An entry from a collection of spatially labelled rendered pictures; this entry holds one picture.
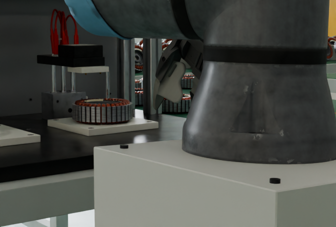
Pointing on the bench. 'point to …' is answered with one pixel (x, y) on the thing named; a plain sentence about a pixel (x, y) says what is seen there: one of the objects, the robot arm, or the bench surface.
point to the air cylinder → (59, 103)
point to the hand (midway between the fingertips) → (174, 98)
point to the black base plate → (71, 145)
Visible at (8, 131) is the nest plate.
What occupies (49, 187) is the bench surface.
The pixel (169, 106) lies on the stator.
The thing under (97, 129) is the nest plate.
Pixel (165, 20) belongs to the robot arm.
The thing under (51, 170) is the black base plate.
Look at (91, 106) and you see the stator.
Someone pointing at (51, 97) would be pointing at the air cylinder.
